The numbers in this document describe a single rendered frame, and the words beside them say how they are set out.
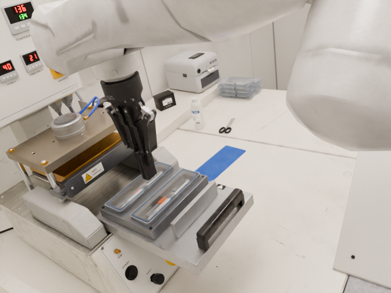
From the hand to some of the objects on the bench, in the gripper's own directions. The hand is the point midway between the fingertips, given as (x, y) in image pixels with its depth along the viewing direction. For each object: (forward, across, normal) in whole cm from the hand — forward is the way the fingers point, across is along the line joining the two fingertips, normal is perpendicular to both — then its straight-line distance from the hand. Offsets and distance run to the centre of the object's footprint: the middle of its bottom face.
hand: (146, 163), depth 75 cm
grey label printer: (+28, -66, +98) cm, 121 cm away
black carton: (+28, -64, +71) cm, 100 cm away
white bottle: (+32, -39, +65) cm, 82 cm away
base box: (+32, -25, +1) cm, 41 cm away
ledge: (+32, -65, +68) cm, 99 cm away
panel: (+32, +2, 0) cm, 32 cm away
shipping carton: (+32, -21, -34) cm, 51 cm away
